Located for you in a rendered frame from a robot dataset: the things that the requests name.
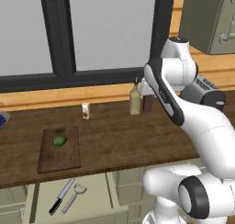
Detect green avocado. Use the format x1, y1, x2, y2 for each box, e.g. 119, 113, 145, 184
51, 134, 68, 149

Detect brown wooden cutting board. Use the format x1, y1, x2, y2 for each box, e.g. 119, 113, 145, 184
37, 125, 82, 175

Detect yellow oil bottle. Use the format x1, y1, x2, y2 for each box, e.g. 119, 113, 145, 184
129, 77, 142, 116

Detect dark brown sauce bottle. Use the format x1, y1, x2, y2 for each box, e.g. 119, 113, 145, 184
140, 77, 155, 114

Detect small white carton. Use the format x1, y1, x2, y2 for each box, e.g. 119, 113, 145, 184
81, 102, 91, 120

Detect cream drawer front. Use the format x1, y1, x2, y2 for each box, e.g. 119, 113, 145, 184
0, 203, 26, 224
112, 166, 149, 186
115, 181, 149, 207
126, 199, 158, 224
0, 185, 28, 207

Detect silver toaster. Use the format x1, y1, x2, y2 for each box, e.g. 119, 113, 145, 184
179, 74, 228, 113

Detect cream open drawer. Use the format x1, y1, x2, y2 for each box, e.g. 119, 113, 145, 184
22, 172, 129, 224

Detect grey peeler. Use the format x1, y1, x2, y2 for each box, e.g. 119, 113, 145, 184
61, 183, 88, 216

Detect blue bowl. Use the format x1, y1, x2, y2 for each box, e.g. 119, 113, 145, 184
0, 111, 12, 131

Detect black window frame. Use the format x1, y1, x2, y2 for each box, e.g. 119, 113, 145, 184
0, 0, 176, 94

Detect black-handled kitchen knife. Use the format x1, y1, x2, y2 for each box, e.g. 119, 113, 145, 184
48, 177, 77, 217

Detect olive green wall cupboard door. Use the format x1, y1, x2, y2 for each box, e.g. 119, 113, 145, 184
178, 0, 235, 56

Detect pale cupboard door handle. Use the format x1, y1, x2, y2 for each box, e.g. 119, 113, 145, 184
218, 18, 235, 45

